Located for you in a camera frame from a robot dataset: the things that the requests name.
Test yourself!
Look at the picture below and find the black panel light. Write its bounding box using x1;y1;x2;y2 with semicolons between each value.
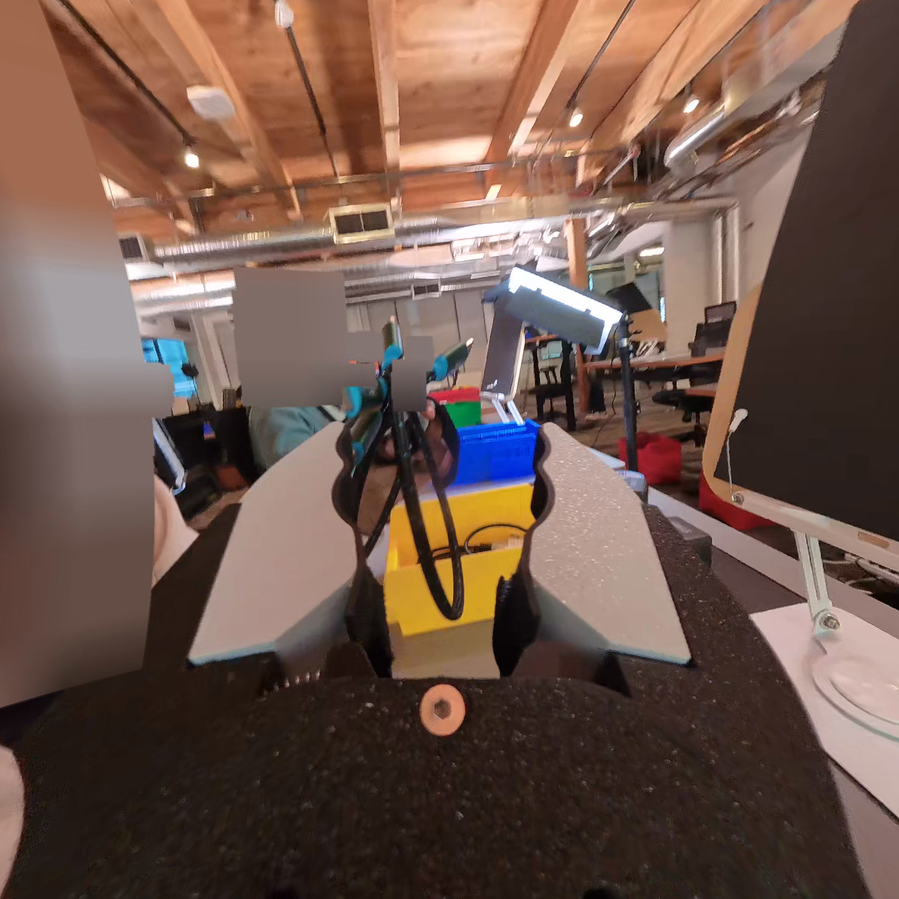
504;265;627;354

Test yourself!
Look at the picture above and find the wooden background table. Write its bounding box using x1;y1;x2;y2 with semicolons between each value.
584;350;726;376

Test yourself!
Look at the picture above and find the blue plastic bin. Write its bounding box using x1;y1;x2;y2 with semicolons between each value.
449;419;543;487

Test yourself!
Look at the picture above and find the black braided video cable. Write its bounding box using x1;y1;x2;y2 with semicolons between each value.
340;317;476;622
428;523;528;563

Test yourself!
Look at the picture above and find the black office chair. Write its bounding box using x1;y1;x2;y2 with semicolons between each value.
690;301;738;358

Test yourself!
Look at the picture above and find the yellow plastic bin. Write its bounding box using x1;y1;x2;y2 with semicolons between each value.
383;483;538;637

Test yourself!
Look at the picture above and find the white panel on stand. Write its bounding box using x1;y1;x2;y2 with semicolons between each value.
480;298;529;426

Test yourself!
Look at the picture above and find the silver ventilation duct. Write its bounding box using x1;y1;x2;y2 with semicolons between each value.
151;197;738;264

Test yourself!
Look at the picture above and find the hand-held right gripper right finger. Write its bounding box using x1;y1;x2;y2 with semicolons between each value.
492;420;694;679

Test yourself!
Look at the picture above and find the ceiling air vent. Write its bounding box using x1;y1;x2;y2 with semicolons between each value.
329;202;394;244

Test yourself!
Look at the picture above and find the white desk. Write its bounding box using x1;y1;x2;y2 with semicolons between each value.
388;478;899;899

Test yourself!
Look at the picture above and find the black board with wooden edge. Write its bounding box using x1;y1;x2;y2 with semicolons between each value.
701;0;899;563

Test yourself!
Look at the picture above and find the black light stand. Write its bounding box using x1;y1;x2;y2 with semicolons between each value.
617;319;646;473

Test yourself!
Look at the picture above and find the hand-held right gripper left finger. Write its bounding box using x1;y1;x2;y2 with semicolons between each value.
187;420;393;678

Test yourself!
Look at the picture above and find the white stand with round base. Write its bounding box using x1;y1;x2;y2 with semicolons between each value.
792;528;899;742

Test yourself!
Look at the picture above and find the white paper sheet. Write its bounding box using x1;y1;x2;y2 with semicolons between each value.
749;601;899;824

